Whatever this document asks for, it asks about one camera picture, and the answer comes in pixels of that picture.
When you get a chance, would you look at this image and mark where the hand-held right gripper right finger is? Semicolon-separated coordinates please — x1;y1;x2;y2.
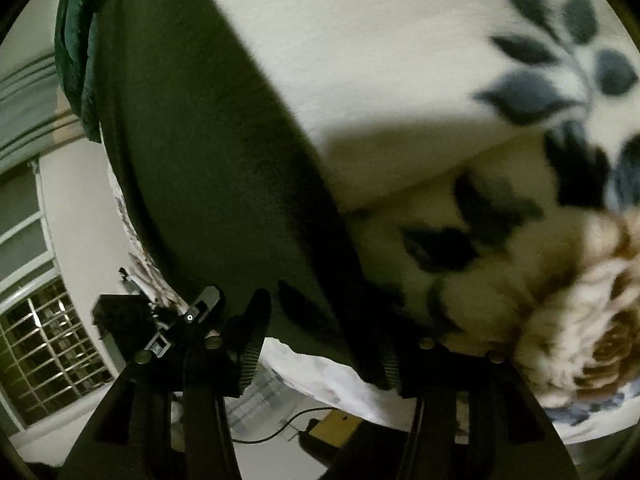
325;337;581;480

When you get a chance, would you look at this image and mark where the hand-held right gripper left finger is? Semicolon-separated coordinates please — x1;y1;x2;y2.
60;288;272;480

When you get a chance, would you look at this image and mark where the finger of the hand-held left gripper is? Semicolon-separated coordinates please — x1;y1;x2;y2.
185;285;222;325

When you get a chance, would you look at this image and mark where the dark striped sweater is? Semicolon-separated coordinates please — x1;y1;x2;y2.
97;0;401;391

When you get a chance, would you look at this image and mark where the white framed window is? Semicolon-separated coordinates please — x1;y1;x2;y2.
0;160;117;432

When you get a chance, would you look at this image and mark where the white bed sheet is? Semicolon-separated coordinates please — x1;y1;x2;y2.
260;337;417;432

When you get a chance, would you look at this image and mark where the yellow box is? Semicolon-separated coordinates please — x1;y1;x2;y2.
299;409;364;450

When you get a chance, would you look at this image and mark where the pale green curtain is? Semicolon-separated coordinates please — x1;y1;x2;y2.
0;50;83;176

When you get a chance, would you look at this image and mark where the dark green folded blanket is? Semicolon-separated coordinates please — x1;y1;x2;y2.
54;0;123;143

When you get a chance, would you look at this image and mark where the floral bed blanket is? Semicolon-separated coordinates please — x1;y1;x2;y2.
192;0;640;447

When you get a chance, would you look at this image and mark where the black cable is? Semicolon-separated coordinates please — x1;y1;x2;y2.
232;406;327;445

